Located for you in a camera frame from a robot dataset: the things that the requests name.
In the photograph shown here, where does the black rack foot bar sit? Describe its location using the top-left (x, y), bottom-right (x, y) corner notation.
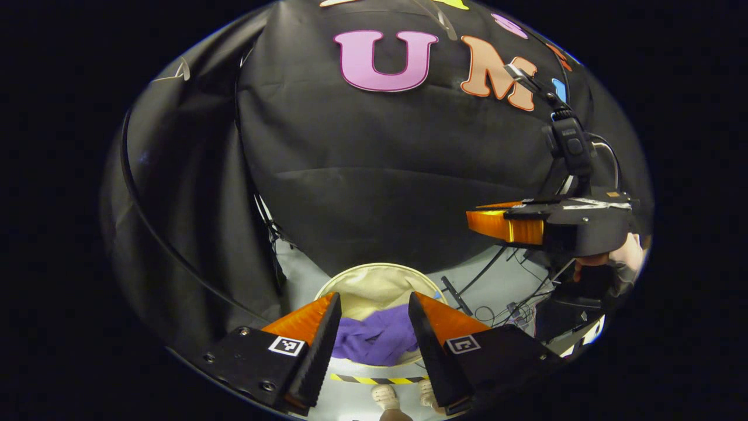
top-left (441, 275), bottom-right (474, 317)

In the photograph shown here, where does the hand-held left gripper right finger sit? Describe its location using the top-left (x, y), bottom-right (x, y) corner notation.
top-left (408, 291), bottom-right (566, 417)

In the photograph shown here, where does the purple ribbed knit garment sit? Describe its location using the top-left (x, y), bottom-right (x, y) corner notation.
top-left (332, 303), bottom-right (420, 368)

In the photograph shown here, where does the beige laundry hamper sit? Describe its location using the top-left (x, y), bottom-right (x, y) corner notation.
top-left (314, 263), bottom-right (449, 370)

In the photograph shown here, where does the yellow black floor tape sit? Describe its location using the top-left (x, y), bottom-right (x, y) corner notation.
top-left (330, 373), bottom-right (431, 386)

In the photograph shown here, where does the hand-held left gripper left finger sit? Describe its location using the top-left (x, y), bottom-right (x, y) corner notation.
top-left (202, 291), bottom-right (342, 417)

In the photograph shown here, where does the black floor cable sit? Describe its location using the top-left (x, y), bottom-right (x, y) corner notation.
top-left (456, 246), bottom-right (510, 297)

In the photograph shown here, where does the black backdrop cloth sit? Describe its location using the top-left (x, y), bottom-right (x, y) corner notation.
top-left (99, 0), bottom-right (654, 351)

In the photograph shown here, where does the black clothes rack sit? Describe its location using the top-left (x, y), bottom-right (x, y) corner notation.
top-left (120, 108), bottom-right (272, 325)

